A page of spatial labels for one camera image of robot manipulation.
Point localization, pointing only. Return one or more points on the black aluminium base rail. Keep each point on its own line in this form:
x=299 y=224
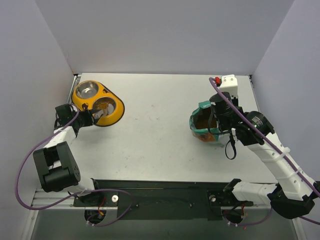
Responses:
x=170 y=200

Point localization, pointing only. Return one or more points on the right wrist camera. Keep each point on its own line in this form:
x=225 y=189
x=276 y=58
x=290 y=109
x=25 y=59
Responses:
x=228 y=83

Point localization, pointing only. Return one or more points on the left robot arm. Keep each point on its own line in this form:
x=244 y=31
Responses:
x=55 y=164

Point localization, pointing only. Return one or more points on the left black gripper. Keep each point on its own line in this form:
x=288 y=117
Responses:
x=89 y=116

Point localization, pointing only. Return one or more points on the clear plastic scoop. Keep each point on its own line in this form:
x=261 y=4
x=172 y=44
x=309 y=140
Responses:
x=101 y=110

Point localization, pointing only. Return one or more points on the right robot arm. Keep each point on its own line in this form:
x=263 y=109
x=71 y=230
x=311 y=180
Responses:
x=292 y=196

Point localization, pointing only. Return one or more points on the green pet food bag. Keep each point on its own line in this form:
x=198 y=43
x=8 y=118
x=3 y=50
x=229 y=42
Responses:
x=200 y=127

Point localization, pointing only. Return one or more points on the yellow double pet bowl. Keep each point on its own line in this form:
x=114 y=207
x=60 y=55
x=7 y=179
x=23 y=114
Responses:
x=93 y=95

